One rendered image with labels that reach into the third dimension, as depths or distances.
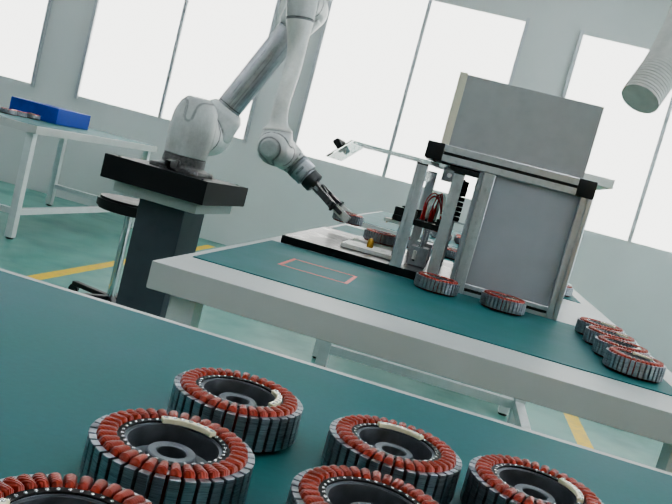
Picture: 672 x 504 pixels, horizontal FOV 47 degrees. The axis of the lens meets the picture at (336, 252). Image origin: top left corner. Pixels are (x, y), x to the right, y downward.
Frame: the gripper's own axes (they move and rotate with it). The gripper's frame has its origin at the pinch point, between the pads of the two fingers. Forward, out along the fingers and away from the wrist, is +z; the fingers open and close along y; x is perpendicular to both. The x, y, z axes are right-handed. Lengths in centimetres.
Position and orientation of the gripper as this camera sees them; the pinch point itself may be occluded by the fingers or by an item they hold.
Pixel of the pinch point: (347, 216)
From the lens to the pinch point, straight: 275.5
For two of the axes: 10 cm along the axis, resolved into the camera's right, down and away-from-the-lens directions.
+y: -1.7, 0.7, -9.8
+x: 7.0, -7.0, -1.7
